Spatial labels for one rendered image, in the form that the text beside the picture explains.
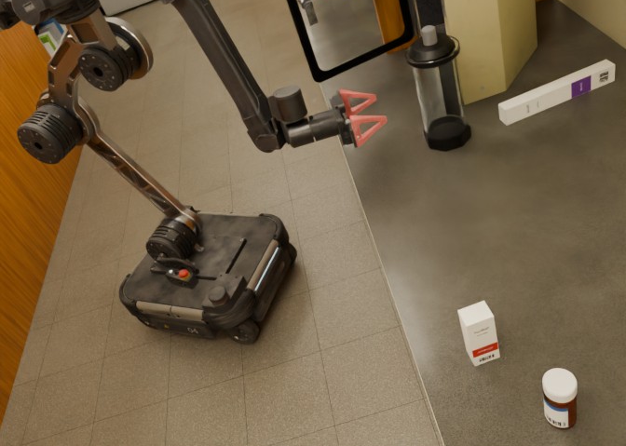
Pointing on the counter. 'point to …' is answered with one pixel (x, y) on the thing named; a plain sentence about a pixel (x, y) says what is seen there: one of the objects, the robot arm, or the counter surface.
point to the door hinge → (412, 6)
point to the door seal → (359, 59)
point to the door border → (359, 56)
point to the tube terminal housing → (490, 30)
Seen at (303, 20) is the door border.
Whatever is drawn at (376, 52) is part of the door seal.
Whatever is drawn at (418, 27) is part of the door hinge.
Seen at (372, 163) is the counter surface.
